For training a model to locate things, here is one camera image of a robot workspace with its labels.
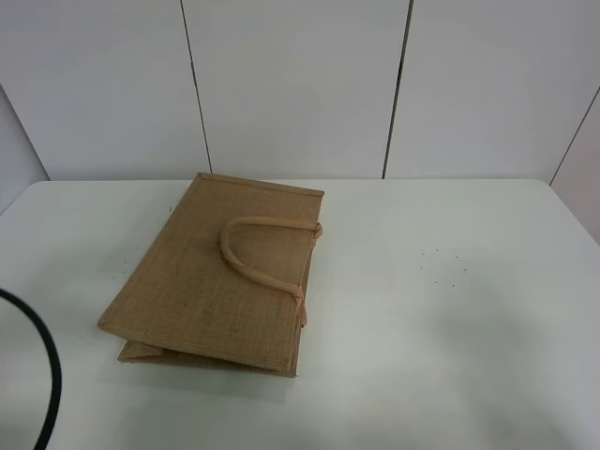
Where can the brown linen tote bag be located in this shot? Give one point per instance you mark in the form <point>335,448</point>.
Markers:
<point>224,283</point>

